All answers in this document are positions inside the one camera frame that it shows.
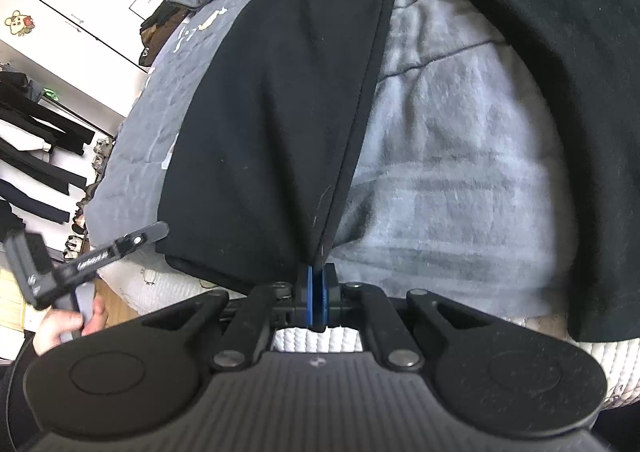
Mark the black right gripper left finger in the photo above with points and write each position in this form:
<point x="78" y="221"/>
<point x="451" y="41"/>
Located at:
<point x="294" y="304"/>

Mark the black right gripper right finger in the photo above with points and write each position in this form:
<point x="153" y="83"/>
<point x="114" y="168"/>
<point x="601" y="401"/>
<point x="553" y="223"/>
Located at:
<point x="335" y="304"/>

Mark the black pants garment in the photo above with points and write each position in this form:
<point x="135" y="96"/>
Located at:
<point x="265" y="155"/>

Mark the dark hanging clothes rack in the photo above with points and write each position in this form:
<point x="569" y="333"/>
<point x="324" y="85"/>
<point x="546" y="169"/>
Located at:
<point x="49" y="164"/>

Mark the person's left hand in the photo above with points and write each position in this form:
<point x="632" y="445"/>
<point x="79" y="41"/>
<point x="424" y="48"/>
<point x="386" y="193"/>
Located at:
<point x="57" y="322"/>

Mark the white wardrobe with stickers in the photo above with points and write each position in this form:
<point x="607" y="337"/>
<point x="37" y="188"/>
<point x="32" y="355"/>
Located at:
<point x="92" y="45"/>

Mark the dark brown garment pile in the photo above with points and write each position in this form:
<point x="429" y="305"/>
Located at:
<point x="156" y="30"/>

